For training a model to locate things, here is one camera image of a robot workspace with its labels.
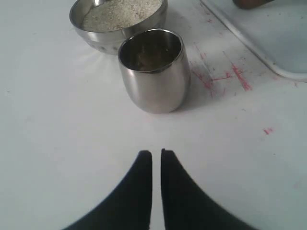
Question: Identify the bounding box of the brown wooden spoon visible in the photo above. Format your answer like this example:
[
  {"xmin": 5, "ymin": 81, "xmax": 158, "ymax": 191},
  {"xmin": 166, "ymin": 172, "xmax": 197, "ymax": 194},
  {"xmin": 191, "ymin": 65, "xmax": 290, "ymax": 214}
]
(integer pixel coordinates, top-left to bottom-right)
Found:
[{"xmin": 232, "ymin": 0, "xmax": 274, "ymax": 10}]

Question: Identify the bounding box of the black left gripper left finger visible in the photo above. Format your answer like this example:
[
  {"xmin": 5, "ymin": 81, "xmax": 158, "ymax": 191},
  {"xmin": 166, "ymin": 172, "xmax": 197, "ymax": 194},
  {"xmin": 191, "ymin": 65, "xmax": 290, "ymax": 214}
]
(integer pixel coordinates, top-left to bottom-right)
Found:
[{"xmin": 66, "ymin": 150, "xmax": 153, "ymax": 230}]

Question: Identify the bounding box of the small steel cup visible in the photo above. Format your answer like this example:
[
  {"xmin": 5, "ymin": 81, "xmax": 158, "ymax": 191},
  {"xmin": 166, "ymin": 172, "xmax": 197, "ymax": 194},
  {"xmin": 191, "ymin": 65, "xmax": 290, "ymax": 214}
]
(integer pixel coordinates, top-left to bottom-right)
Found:
[{"xmin": 118, "ymin": 28, "xmax": 191, "ymax": 114}]

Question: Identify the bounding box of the white plastic tray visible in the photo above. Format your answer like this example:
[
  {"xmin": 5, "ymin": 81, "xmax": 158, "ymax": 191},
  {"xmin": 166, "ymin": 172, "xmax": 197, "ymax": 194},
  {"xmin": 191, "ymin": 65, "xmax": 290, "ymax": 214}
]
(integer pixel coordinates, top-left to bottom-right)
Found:
[{"xmin": 202, "ymin": 0, "xmax": 307, "ymax": 81}]

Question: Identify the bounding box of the steel bowl of grain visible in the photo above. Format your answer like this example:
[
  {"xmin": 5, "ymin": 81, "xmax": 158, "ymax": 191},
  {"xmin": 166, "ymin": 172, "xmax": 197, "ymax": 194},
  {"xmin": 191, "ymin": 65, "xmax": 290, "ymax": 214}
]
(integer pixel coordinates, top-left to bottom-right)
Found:
[{"xmin": 69, "ymin": 0, "xmax": 168, "ymax": 55}]

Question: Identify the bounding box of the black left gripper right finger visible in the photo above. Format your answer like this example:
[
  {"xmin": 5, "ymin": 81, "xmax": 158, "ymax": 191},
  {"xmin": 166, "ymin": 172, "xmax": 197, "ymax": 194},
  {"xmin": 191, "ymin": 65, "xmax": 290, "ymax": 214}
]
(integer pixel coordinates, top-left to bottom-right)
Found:
[{"xmin": 161, "ymin": 149, "xmax": 254, "ymax": 230}]

